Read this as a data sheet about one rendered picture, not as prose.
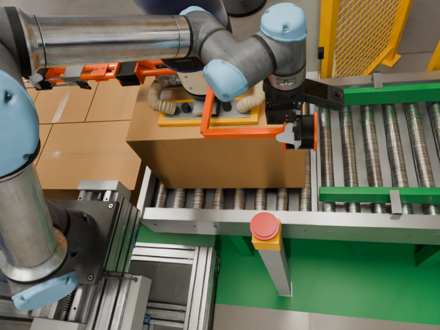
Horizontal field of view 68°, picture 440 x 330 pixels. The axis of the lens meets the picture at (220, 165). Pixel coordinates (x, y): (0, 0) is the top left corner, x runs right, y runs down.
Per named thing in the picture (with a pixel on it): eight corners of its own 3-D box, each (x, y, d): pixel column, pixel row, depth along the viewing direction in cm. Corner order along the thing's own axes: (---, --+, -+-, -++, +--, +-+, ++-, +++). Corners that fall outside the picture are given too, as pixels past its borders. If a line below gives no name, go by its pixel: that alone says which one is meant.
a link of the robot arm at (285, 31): (247, 17, 56) (287, -9, 57) (255, 64, 65) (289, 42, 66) (274, 40, 52) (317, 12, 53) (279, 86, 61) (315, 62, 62)
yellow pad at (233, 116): (260, 99, 108) (258, 90, 104) (258, 124, 104) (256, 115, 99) (165, 103, 117) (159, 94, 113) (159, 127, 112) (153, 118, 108)
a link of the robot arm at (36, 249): (65, 242, 79) (5, 17, 40) (85, 298, 72) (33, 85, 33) (8, 263, 73) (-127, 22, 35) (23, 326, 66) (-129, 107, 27)
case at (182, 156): (302, 108, 151) (302, 38, 117) (305, 188, 133) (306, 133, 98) (179, 115, 165) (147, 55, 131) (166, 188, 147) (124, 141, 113)
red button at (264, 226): (280, 217, 83) (279, 211, 79) (279, 244, 80) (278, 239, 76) (253, 215, 85) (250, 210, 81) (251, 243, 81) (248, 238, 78)
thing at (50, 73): (62, 71, 122) (53, 61, 117) (55, 86, 118) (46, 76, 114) (43, 73, 124) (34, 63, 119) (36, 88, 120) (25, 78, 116)
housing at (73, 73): (91, 71, 118) (85, 62, 114) (86, 86, 115) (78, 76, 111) (75, 73, 120) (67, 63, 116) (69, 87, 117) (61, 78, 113)
